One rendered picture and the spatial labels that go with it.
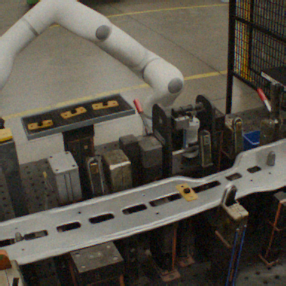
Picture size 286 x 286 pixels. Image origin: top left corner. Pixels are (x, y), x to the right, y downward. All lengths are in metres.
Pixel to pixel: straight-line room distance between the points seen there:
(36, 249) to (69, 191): 0.24
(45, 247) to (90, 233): 0.14
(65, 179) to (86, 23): 0.50
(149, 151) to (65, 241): 0.42
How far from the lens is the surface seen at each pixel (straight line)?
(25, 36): 1.41
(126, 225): 1.24
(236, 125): 1.54
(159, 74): 1.65
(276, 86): 1.59
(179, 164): 1.53
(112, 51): 1.57
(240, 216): 1.21
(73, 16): 1.44
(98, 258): 1.11
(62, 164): 1.30
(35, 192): 1.91
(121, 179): 1.36
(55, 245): 1.20
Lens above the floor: 1.84
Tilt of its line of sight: 32 degrees down
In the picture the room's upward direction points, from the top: 1 degrees counter-clockwise
